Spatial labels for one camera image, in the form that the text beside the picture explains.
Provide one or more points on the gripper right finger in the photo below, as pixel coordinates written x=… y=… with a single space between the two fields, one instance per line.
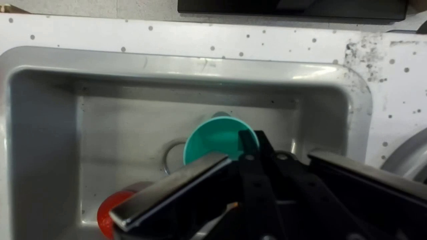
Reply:
x=350 y=200

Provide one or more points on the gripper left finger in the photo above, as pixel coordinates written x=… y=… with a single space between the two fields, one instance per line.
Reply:
x=186 y=193

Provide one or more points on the green plastic cup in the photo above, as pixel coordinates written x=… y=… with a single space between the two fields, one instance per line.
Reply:
x=210 y=140

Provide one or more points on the grey plastic sink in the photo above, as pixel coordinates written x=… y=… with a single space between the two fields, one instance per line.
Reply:
x=116 y=133

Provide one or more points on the red round plastic toy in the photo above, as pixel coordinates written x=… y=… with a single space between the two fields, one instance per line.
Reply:
x=108 y=210

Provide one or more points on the white speckled toy kitchen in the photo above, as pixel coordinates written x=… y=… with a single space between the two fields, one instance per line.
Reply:
x=233 y=36

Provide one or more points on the black flat board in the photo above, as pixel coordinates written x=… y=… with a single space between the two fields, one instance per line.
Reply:
x=293 y=8

